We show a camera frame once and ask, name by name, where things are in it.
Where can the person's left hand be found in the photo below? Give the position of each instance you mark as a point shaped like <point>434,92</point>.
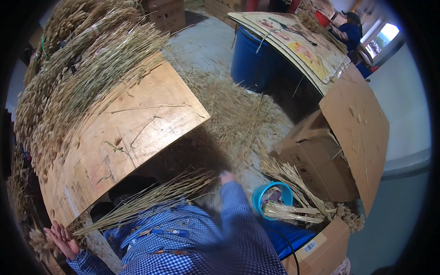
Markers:
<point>67,244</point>

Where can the person's right hand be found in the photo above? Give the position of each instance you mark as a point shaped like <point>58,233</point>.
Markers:
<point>227,177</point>

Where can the person's left fingers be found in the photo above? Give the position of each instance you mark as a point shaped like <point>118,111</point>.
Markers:
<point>59,232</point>

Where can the dried grass bundle with long stalks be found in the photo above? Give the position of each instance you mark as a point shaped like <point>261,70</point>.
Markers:
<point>147,201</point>

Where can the white table leg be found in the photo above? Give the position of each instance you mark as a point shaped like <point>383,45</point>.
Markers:
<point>101,247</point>

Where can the person's body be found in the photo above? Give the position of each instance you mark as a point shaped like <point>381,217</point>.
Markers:
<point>192,244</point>

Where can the heap of dried grass bundles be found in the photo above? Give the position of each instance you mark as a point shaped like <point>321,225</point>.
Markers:
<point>72,79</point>

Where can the green tie band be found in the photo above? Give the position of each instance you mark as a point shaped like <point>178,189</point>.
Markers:
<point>43,46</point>

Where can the small blue plastic bucket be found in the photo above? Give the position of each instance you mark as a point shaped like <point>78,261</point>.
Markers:
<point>260,197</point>

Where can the loose straw heap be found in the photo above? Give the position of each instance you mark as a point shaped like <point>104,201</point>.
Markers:
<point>233,113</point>

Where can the blue plastic sheet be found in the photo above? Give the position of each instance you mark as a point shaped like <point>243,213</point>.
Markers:
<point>285,239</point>

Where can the short tied straw bundle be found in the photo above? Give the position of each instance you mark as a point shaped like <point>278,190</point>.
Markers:
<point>292,213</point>

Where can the brown carton with black symbols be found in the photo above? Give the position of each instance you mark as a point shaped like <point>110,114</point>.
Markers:
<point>166,13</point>

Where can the dried grass bundle with fluffy heads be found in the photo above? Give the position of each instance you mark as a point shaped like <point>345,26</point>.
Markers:
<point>302,189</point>

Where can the blue plastic barrel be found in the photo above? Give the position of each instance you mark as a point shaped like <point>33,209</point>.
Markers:
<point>251,62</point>

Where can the cardboard box with barcode label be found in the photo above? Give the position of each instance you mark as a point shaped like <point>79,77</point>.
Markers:
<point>323,251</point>

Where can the plain brown carton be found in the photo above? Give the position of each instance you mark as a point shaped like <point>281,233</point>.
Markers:
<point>223,8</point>

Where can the stack of printed boards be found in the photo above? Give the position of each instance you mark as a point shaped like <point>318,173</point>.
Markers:
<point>302,51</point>

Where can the open brown cardboard box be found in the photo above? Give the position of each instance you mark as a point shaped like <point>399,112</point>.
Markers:
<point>347,137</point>

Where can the dried grass sprigs on boards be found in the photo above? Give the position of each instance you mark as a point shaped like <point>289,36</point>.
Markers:
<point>319,29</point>

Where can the red plastic container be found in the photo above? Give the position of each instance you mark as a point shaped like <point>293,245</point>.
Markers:
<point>322,19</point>

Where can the window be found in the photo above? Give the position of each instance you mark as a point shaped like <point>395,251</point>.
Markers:
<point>383,37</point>

